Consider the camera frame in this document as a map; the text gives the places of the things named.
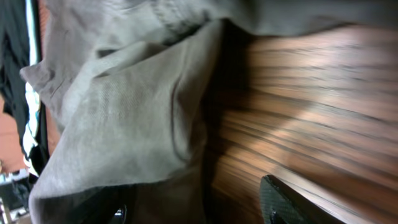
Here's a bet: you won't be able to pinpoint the black garment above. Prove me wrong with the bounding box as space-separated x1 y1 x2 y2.
1 0 49 175

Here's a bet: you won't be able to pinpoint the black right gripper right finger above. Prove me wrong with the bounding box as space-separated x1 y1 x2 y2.
259 175 343 224

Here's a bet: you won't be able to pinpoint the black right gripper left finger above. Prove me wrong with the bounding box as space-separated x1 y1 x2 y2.
108 205 127 224

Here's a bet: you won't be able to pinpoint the grey shorts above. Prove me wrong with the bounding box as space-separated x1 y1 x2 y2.
21 1 397 223

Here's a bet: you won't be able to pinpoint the light blue garment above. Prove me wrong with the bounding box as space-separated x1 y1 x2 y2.
22 0 40 177

